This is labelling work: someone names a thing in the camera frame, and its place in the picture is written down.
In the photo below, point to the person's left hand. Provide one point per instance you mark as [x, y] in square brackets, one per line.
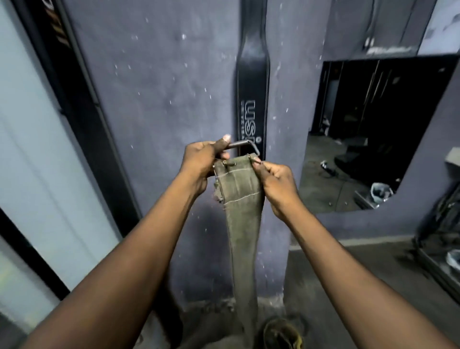
[199, 161]

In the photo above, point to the person's right hand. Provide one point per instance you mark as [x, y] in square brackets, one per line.
[278, 190]

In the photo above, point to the olive green suede belt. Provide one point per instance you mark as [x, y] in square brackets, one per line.
[242, 215]

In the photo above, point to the black leather belt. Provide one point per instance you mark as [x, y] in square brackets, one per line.
[251, 72]

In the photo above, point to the tan belt with yellow patch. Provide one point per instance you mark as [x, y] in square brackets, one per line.
[284, 336]

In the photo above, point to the person's right forearm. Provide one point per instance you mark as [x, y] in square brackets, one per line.
[352, 287]

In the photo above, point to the person's left forearm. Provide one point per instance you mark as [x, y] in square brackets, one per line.
[118, 273]

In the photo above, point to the grey machine shroud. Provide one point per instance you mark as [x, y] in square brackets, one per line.
[43, 161]

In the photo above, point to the white box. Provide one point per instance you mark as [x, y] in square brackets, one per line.
[442, 28]

